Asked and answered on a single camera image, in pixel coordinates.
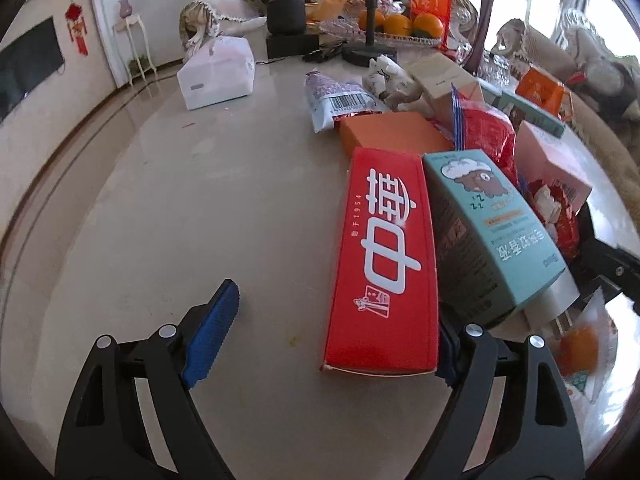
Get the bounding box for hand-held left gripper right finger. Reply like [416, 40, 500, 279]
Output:
[410, 305, 586, 480]

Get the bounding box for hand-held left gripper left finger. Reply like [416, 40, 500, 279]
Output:
[55, 277, 241, 480]

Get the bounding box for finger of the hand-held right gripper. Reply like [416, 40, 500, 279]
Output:
[576, 206, 640, 312]

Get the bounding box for long red box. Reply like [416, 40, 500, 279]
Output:
[320, 147, 441, 376]

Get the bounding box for pink box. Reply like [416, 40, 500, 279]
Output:
[515, 121, 593, 213]

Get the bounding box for teal box with bear print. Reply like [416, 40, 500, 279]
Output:
[422, 149, 568, 328]

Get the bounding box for orange box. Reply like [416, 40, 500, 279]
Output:
[339, 111, 453, 158]

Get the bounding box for red bag of candies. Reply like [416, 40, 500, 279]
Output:
[520, 175, 581, 261]

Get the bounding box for white cardboard box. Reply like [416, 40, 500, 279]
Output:
[522, 270, 583, 331]

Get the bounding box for clear plastic bag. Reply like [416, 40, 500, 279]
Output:
[550, 290, 626, 403]

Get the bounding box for red foil zip bag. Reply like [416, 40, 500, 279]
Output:
[435, 85, 518, 181]

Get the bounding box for orange packet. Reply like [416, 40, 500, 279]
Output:
[515, 67, 573, 121]

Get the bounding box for beige sofa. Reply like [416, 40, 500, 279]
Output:
[490, 19, 640, 121]

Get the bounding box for glass bowl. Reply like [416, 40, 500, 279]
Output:
[479, 54, 516, 87]

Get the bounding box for beige cardboard box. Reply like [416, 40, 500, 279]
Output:
[402, 52, 486, 121]

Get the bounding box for white purple snack packet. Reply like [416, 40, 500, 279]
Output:
[305, 69, 388, 133]

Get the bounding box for dark vase with flowers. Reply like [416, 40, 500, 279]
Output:
[459, 0, 531, 72]

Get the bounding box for crumpled white paper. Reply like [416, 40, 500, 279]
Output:
[361, 55, 426, 111]

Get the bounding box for flat black box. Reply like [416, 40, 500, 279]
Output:
[266, 34, 320, 59]

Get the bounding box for orange fruit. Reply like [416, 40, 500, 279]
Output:
[412, 13, 445, 39]
[384, 14, 413, 37]
[357, 11, 386, 33]

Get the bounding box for black lamp stand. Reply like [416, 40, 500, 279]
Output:
[342, 0, 398, 67]

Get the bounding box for white side table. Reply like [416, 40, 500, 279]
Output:
[112, 14, 157, 86]

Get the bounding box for white ornate armchair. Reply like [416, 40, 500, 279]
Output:
[179, 0, 351, 52]

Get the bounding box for black cylinder speaker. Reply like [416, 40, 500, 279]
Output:
[266, 0, 307, 36]

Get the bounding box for glass fruit tray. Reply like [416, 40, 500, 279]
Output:
[317, 19, 446, 47]

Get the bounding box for black cable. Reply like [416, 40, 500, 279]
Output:
[255, 44, 346, 65]

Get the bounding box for black wall television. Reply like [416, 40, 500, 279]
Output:
[0, 17, 66, 123]

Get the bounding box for red knot wall ornament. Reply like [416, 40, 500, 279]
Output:
[65, 2, 90, 56]

